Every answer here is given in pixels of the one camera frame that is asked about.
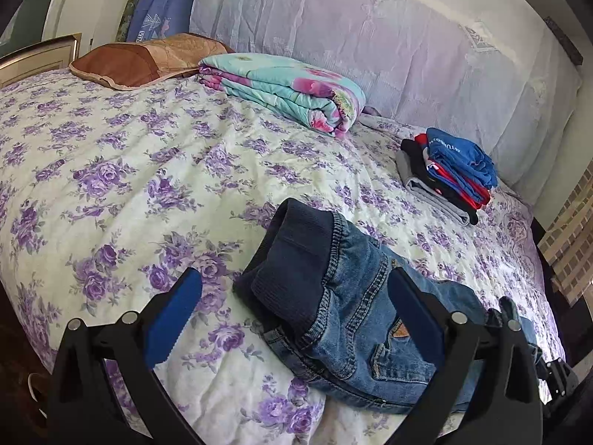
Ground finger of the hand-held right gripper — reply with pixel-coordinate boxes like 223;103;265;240
537;357;582;420

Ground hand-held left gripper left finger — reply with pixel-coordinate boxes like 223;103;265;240
46;266;207;445

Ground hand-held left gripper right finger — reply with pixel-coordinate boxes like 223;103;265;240
384;266;544;445

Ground blue denim pants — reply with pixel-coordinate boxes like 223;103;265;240
233;198;563;415

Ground stack of folded clothes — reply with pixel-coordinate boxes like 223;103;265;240
401;138;480;225

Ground folded red garment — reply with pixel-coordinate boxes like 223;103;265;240
414;133;492;211

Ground folded grey garment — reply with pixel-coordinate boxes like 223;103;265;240
395;151;471;225

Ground purple floral bedspread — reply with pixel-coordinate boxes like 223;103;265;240
0;67;563;445

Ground folded blue garment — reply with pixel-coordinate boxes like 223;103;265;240
425;127;498;190

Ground folded teal pink floral blanket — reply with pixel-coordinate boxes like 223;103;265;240
198;52;367;139

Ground brown tan pillow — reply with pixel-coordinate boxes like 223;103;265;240
69;33;235;91

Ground wooden headboard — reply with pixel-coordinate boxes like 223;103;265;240
0;32;83;89

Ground blue patterned cloth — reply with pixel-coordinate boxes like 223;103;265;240
126;0;207;43

